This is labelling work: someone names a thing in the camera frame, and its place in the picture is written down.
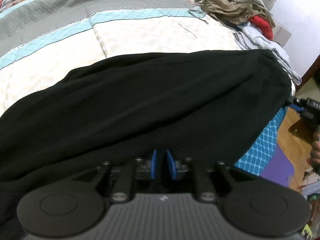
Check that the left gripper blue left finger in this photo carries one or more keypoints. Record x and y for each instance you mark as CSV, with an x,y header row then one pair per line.
x,y
153,165

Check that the person's right hand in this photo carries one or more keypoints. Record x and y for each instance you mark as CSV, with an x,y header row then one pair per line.
x,y
315,153

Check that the black pants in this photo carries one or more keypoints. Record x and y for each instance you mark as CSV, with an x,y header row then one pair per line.
x,y
208,105

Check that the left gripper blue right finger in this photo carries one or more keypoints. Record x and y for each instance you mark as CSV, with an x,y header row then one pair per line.
x,y
172,165

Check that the light grey garment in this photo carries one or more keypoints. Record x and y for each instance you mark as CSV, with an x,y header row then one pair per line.
x,y
250,39

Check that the pile of beige clothes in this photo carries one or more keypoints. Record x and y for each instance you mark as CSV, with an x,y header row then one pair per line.
x,y
236,11

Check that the red garment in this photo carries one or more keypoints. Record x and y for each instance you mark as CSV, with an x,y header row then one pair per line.
x,y
263,25

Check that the purple mat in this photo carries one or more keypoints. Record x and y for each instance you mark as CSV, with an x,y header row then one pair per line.
x,y
279,170

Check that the patterned bedsheet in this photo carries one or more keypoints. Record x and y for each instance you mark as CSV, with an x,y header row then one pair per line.
x,y
43,40

